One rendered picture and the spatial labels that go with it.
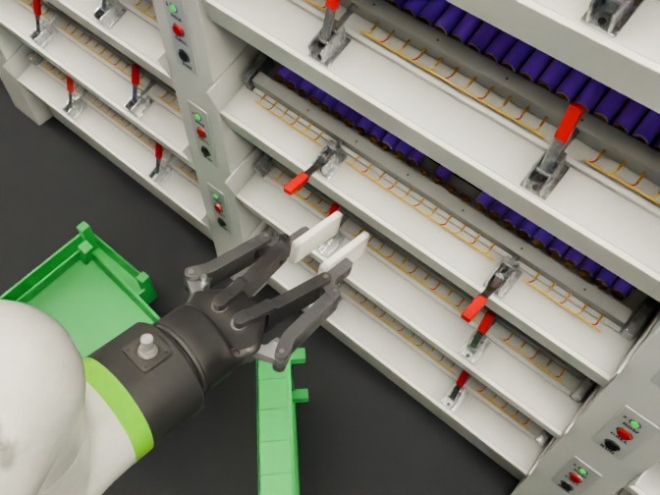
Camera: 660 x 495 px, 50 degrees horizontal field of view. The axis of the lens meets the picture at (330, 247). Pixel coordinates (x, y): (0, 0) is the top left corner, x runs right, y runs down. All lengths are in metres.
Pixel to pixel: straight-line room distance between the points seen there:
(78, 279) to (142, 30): 0.51
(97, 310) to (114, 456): 0.85
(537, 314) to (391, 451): 0.56
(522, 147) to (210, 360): 0.35
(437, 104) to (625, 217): 0.21
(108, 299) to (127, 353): 0.83
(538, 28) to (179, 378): 0.39
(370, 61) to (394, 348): 0.59
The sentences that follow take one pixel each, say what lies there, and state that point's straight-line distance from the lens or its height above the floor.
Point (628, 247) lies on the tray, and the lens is 0.69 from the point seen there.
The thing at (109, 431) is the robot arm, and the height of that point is 0.75.
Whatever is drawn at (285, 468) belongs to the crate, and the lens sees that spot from 1.11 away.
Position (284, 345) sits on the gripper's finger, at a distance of 0.63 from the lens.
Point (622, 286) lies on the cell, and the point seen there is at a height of 0.58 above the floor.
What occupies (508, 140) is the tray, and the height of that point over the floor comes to 0.74.
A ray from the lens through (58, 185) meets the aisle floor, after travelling 1.71.
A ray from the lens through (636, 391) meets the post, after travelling 0.84.
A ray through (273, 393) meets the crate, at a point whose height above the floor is 0.20.
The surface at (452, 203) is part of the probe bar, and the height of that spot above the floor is 0.58.
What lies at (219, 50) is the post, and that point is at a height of 0.63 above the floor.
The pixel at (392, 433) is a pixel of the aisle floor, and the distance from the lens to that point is 1.34.
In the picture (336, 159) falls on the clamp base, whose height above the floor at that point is 0.56.
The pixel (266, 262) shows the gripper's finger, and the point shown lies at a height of 0.69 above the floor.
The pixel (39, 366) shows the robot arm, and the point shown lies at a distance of 0.44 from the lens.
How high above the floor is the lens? 1.27
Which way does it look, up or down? 58 degrees down
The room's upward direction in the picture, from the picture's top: straight up
